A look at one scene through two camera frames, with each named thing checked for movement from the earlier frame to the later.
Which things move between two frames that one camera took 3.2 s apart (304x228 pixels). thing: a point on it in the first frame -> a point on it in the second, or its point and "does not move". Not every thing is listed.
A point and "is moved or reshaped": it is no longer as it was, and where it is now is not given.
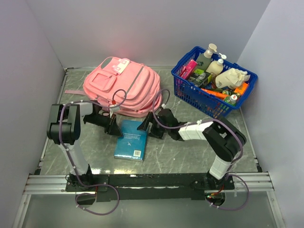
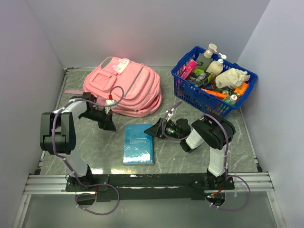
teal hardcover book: [131, 145] is moved or reshaped
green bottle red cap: [231, 99] does not move
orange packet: [222, 96] does not move
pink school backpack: [125, 86] does not move
